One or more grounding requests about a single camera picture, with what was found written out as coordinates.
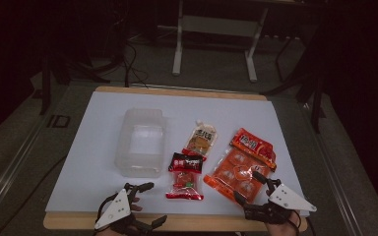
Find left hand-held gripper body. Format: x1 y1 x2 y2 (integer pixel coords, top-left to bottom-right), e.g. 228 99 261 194
93 182 146 236

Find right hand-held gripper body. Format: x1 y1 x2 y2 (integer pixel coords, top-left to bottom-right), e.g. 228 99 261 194
243 183 318 225

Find orange jelly cup packet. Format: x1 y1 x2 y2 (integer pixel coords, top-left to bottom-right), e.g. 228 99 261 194
203 127 278 204

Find clear plastic container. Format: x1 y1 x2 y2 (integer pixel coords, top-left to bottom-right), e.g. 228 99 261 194
113 107 166 179

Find red and black snack packet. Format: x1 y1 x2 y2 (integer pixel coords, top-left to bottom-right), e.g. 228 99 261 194
165 151 205 201

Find person's left hand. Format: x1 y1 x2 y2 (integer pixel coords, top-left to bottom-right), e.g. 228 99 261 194
129 196 144 212

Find person's right hand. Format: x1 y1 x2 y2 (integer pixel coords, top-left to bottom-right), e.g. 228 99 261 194
265 210 302 236

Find beige spouted sauce pouch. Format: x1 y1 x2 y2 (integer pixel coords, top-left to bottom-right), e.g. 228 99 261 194
181 119 219 161

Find black metal stand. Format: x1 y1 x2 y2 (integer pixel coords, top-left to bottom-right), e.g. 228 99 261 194
262 30 326 134

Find metal floor rail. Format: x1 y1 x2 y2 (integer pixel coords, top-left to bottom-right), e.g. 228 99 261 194
0 112 53 227
299 102 363 236

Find black floor cable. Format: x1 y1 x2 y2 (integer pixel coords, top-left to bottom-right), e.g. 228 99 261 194
0 155 67 236

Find white metal stand frame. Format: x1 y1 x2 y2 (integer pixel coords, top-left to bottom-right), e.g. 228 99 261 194
171 0 270 83

